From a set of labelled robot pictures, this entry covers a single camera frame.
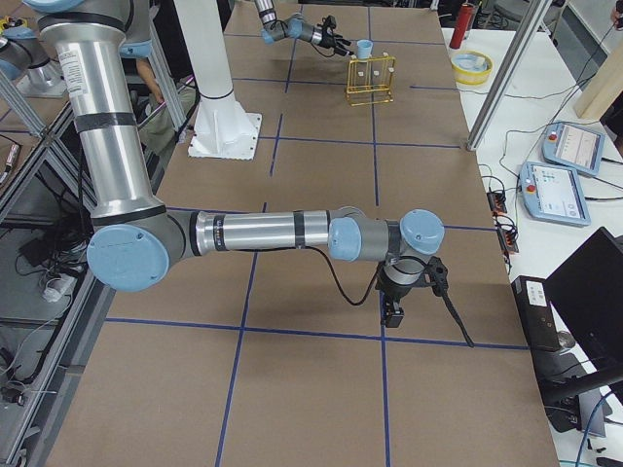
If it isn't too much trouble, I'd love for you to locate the near teach pendant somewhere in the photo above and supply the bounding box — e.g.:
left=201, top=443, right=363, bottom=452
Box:
left=519, top=162, right=591, bottom=227

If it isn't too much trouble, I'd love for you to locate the white power strip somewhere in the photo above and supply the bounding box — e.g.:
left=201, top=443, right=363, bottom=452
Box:
left=42, top=273, right=75, bottom=303

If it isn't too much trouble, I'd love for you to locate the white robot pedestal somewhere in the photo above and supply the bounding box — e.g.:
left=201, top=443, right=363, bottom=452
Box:
left=175, top=0, right=262, bottom=161

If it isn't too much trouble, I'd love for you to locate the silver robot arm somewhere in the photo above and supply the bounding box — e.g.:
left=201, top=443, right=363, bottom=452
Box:
left=30, top=1, right=449, bottom=313
left=254, top=0, right=353, bottom=56

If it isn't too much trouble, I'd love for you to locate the teach pendant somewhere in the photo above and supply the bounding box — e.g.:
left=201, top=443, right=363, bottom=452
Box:
left=541, top=122, right=605, bottom=177
left=519, top=162, right=591, bottom=227

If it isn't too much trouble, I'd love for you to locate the black probe stick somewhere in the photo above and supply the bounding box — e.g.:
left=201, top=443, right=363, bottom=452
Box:
left=427, top=256, right=475, bottom=348

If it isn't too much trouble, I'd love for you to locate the black monitor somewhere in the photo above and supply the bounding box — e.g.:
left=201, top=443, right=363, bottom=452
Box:
left=544, top=227, right=622, bottom=369

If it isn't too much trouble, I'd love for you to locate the blue network cable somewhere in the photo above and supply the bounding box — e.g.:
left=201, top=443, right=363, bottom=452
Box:
left=573, top=388, right=615, bottom=467

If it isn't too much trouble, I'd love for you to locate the orange connector board near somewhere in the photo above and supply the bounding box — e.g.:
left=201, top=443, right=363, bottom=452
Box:
left=496, top=224, right=519, bottom=255

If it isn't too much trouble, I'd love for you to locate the gold wire cup holder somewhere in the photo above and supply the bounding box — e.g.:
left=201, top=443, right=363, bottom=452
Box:
left=345, top=53, right=396, bottom=107

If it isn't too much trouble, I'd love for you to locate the red bottle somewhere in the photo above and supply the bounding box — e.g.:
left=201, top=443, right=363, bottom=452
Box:
left=449, top=3, right=474, bottom=50

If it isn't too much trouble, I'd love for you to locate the black computer box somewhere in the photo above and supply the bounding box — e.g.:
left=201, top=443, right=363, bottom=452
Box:
left=512, top=275, right=561, bottom=352

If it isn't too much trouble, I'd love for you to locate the light blue cup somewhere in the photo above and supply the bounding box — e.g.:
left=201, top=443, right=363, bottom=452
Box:
left=355, top=39, right=374, bottom=60

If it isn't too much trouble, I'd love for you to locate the orange connector board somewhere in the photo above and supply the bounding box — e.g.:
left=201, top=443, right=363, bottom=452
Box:
left=496, top=224, right=519, bottom=255
left=487, top=191, right=507, bottom=214

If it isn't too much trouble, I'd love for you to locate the orange connector board far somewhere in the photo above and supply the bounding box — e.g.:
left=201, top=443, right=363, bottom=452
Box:
left=487, top=191, right=507, bottom=214

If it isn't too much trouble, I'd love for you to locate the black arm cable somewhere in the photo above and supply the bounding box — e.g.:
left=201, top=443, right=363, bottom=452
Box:
left=301, top=244, right=385, bottom=307

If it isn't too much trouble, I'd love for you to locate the aluminium frame post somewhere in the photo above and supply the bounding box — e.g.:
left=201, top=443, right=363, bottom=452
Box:
left=466, top=0, right=551, bottom=151

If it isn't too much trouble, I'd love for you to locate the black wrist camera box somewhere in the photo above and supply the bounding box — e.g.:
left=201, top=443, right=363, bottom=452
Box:
left=381, top=302, right=404, bottom=328

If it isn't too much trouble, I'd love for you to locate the yellow tape roll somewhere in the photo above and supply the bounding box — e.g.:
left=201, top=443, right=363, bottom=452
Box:
left=451, top=51, right=494, bottom=86

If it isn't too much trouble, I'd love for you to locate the wooden board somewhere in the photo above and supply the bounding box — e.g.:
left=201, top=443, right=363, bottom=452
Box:
left=573, top=0, right=623, bottom=122

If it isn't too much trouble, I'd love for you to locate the far teach pendant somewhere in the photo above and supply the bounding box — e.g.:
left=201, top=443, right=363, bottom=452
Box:
left=541, top=122, right=605, bottom=177

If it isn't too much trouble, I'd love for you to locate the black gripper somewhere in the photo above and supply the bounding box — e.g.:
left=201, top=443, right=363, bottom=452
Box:
left=318, top=27, right=353, bottom=54
left=375, top=257, right=429, bottom=303

